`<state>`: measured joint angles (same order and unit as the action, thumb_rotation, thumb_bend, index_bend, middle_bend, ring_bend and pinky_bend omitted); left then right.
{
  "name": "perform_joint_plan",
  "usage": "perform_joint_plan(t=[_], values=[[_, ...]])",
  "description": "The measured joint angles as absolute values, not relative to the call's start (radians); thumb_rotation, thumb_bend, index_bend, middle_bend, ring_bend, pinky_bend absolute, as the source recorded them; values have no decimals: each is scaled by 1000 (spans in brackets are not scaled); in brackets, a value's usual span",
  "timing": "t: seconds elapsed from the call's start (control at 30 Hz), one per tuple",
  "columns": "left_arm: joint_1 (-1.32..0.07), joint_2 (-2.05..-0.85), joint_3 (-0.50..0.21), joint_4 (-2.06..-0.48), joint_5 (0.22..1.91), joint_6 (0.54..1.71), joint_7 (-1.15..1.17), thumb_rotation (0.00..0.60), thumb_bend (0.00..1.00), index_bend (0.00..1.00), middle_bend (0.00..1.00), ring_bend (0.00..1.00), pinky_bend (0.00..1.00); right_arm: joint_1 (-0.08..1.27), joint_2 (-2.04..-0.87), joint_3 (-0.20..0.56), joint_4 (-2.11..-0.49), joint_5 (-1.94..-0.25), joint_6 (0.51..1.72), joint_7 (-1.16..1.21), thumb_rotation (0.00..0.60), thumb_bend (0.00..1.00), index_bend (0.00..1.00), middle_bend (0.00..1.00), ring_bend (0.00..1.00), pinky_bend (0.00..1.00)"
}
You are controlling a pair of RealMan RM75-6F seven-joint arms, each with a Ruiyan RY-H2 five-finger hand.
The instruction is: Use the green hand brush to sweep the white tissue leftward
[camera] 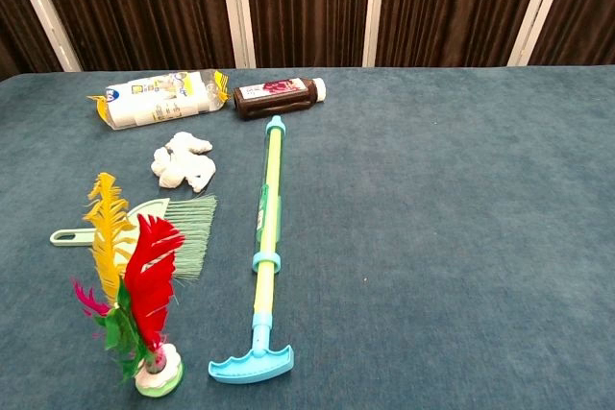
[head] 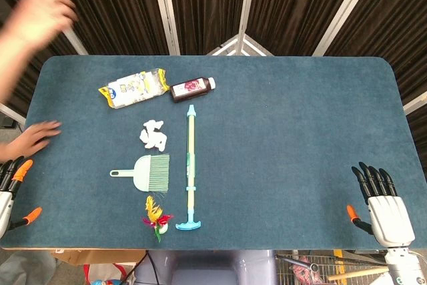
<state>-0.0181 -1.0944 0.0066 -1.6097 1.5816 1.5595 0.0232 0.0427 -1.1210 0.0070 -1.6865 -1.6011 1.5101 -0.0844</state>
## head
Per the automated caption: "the yellow white snack bag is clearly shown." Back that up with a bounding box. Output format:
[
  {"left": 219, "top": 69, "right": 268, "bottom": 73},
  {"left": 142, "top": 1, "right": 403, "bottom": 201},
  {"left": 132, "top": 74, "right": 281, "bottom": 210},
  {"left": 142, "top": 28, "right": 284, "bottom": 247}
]
[{"left": 97, "top": 67, "right": 171, "bottom": 110}]

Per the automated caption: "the brown cardboard box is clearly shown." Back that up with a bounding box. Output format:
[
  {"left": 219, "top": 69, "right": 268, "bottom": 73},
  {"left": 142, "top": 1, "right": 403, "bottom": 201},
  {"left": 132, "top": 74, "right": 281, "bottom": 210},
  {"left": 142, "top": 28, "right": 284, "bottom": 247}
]
[{"left": 49, "top": 248, "right": 147, "bottom": 266}]

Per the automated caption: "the yellow red pipe-cleaner flower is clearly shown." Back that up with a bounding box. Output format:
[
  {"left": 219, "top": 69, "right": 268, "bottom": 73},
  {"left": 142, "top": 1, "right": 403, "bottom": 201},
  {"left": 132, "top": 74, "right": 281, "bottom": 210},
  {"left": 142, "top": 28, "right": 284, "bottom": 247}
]
[{"left": 142, "top": 195, "right": 175, "bottom": 244}]

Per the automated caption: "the person's left forearm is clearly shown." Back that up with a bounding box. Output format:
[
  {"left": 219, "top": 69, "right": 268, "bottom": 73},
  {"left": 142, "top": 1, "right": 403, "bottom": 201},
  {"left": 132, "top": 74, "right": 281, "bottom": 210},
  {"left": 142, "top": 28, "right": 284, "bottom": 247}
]
[{"left": 0, "top": 141, "right": 12, "bottom": 163}]

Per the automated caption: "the red pink packet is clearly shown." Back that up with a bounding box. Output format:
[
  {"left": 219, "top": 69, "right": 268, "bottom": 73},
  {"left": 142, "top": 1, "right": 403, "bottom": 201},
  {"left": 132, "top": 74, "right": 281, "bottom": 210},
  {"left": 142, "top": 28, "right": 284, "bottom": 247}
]
[{"left": 289, "top": 256, "right": 316, "bottom": 283}]

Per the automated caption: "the dark pleated white-framed folding screen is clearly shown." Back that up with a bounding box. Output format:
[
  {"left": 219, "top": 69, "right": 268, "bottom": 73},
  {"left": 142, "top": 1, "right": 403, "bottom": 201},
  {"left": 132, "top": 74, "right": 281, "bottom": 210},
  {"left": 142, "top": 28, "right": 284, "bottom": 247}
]
[{"left": 0, "top": 0, "right": 427, "bottom": 132}]

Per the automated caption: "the green hand brush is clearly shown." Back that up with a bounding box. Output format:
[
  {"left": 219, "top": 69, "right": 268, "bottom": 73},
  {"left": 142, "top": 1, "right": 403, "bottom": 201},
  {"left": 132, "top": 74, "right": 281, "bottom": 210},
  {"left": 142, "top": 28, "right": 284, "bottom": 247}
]
[{"left": 109, "top": 154, "right": 171, "bottom": 194}]

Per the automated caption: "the black cable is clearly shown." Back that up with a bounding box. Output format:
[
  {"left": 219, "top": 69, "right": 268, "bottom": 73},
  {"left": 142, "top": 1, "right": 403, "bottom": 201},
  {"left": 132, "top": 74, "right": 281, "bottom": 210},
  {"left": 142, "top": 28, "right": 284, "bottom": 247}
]
[{"left": 125, "top": 250, "right": 165, "bottom": 285}]

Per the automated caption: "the red white bag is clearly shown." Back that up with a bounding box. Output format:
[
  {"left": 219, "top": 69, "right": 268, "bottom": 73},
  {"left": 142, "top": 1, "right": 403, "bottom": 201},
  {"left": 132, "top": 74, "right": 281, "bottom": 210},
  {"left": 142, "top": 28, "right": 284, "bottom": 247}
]
[{"left": 82, "top": 263, "right": 135, "bottom": 285}]

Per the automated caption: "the metal wire basket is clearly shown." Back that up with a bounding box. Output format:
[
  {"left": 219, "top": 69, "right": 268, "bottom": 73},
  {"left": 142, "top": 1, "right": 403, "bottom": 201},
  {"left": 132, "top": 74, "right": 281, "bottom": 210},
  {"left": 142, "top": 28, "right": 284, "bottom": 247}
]
[{"left": 274, "top": 249, "right": 390, "bottom": 285}]

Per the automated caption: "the blue yellow long-handled plastic tool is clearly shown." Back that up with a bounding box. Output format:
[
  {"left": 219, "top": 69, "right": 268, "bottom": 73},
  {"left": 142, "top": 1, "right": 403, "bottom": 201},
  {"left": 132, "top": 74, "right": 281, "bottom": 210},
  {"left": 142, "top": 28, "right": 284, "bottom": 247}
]
[{"left": 175, "top": 104, "right": 203, "bottom": 232}]

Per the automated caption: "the person's right hand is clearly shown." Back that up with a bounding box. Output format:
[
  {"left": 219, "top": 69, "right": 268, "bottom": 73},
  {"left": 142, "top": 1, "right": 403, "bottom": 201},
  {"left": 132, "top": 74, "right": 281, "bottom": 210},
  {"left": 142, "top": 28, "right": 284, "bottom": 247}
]
[{"left": 4, "top": 0, "right": 80, "bottom": 49}]

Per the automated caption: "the person's right forearm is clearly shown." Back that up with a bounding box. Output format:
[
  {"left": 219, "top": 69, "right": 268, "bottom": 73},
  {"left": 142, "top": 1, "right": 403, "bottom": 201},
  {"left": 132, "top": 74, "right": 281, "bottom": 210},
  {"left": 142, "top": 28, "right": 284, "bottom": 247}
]
[{"left": 0, "top": 26, "right": 37, "bottom": 105}]

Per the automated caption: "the robot right five-finger hand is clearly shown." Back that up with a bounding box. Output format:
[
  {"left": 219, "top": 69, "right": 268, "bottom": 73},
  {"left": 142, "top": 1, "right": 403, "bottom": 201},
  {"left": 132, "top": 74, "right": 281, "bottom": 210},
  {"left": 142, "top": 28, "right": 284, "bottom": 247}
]
[{"left": 346, "top": 161, "right": 416, "bottom": 250}]

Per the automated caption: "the dark brown labelled bottle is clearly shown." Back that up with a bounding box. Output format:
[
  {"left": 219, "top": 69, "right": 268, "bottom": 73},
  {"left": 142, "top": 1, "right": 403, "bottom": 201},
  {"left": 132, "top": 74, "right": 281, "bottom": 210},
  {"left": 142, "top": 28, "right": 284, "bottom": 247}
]
[{"left": 169, "top": 77, "right": 217, "bottom": 103}]

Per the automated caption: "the blue felt table mat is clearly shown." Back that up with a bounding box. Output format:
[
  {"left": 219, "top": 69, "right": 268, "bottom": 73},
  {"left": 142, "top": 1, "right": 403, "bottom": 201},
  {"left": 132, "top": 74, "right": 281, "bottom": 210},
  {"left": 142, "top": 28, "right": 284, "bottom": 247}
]
[{"left": 0, "top": 55, "right": 427, "bottom": 251}]

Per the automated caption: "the wooden stick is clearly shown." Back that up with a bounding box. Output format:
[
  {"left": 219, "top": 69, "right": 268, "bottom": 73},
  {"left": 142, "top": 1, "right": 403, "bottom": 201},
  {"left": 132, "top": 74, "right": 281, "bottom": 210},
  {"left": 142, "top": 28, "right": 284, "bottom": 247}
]
[{"left": 326, "top": 266, "right": 390, "bottom": 282}]

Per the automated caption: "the lavender robot torso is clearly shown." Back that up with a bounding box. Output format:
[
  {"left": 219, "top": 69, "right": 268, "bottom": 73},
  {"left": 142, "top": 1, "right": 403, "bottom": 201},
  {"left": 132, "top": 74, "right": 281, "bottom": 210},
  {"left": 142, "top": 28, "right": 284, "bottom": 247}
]
[{"left": 133, "top": 249, "right": 278, "bottom": 285}]

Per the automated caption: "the robot left five-finger hand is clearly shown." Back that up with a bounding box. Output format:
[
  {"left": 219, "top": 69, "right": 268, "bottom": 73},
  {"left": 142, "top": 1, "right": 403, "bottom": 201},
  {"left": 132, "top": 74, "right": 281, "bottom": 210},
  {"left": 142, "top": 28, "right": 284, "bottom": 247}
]
[{"left": 0, "top": 156, "right": 43, "bottom": 240}]

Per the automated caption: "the person's left hand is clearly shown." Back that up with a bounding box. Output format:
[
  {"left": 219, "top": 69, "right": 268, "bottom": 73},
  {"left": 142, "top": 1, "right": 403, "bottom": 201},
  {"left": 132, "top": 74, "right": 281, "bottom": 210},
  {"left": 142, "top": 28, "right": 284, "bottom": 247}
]
[{"left": 5, "top": 120, "right": 63, "bottom": 162}]

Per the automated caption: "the grey metal tube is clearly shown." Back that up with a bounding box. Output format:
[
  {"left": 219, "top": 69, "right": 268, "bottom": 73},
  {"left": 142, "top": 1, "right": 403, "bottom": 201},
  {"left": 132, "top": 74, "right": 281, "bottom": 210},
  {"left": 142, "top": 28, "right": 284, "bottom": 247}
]
[{"left": 275, "top": 254, "right": 321, "bottom": 273}]

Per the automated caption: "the grey trouser leg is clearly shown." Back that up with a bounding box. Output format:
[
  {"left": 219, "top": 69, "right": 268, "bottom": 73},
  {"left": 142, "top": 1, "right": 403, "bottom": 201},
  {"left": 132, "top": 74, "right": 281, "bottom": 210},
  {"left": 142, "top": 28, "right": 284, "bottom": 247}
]
[{"left": 0, "top": 250, "right": 57, "bottom": 285}]

